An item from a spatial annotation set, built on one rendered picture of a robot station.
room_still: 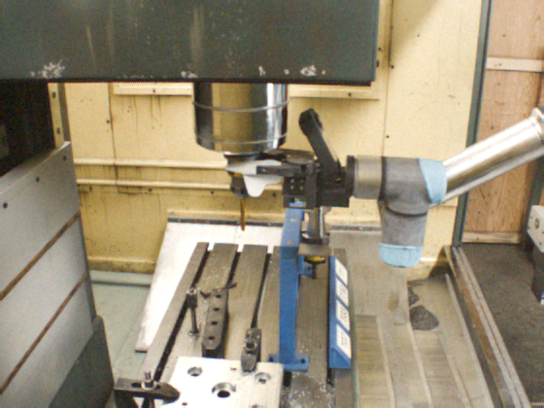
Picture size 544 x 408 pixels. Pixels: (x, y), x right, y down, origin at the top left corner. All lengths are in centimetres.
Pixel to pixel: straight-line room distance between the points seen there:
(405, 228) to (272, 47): 39
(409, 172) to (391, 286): 108
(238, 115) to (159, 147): 125
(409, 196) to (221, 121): 33
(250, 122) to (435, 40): 118
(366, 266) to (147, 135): 92
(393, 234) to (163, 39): 49
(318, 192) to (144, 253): 142
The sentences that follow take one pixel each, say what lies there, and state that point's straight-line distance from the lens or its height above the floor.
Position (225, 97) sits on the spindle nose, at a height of 159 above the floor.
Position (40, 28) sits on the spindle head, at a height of 170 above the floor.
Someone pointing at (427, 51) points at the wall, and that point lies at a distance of 194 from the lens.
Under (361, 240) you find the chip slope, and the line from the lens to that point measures 208.
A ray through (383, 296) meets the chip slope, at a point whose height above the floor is 73.
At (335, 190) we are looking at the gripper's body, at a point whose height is 142.
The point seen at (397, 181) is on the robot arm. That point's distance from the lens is 92.
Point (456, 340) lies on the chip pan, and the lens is 191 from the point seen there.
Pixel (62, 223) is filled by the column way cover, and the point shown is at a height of 126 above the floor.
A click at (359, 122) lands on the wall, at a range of 197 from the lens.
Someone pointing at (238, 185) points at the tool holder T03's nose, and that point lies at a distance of 95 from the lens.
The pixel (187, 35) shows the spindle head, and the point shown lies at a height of 169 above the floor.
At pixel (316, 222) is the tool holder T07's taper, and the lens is 121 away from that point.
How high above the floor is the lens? 178
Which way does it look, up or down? 23 degrees down
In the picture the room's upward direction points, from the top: straight up
